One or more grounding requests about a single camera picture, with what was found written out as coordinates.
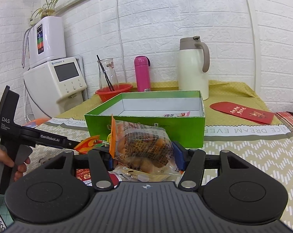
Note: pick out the cream thermos jug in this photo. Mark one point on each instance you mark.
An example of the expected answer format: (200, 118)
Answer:
(193, 66)

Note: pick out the white water purifier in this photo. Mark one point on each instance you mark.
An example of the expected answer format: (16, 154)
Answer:
(46, 41)

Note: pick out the pink snack bag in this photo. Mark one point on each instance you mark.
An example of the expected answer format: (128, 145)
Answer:
(183, 114)

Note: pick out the orange yellow snack bag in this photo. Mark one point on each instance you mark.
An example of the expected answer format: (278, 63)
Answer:
(88, 144)

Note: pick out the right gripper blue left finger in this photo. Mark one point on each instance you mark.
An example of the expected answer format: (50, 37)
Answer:
(106, 157)

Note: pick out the orange pastry snack bag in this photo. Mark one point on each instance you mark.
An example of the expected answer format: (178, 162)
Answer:
(142, 147)

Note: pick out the green cardboard box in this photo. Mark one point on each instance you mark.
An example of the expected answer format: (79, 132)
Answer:
(148, 108)

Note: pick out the clear glass carafe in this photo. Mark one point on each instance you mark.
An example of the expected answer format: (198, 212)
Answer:
(108, 65)

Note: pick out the person's left hand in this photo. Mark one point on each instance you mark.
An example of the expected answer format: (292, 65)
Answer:
(21, 169)

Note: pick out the red plastic basket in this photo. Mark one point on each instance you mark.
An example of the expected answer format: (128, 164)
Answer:
(105, 94)

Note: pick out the black chopsticks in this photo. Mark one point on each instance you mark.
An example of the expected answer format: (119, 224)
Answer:
(105, 74)

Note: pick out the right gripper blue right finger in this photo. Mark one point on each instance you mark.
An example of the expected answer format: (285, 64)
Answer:
(182, 156)

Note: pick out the green potted plant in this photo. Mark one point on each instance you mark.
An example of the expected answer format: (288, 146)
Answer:
(47, 9)

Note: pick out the beige chevron table mat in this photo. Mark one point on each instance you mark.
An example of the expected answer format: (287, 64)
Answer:
(272, 153)

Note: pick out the cracker biscuit packet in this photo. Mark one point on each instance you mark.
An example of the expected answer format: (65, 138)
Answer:
(131, 175)

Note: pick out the pink thermos bottle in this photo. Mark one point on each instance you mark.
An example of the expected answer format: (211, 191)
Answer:
(141, 65)

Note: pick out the red envelope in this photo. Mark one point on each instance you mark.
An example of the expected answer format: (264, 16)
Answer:
(244, 112)

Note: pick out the white water dispenser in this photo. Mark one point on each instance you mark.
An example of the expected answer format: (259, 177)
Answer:
(56, 86)

